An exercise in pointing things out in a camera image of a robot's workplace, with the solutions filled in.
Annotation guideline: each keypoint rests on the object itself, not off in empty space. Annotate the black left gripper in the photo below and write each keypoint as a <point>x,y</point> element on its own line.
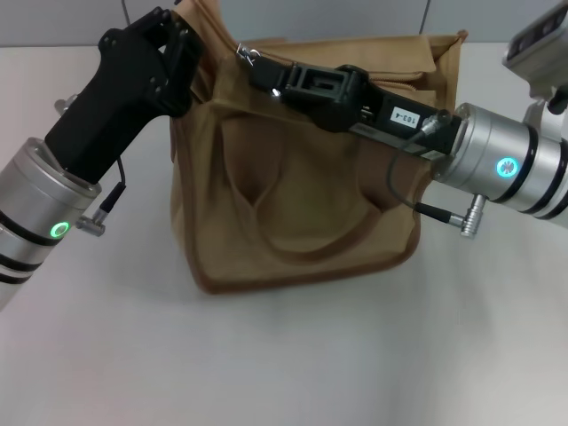
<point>120,89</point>

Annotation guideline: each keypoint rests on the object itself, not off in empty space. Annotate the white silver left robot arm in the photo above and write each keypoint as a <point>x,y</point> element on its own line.
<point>31,199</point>

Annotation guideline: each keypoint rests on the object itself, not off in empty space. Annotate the khaki fabric food bag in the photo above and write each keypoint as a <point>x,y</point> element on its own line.
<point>310,213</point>

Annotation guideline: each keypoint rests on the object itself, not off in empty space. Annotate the metal zipper pull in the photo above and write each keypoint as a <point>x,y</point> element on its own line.
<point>244,52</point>

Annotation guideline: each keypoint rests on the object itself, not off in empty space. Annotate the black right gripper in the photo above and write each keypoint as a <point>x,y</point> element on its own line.
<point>377,111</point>

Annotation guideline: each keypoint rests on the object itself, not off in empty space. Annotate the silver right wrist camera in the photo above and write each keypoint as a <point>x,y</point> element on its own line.
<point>537,44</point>

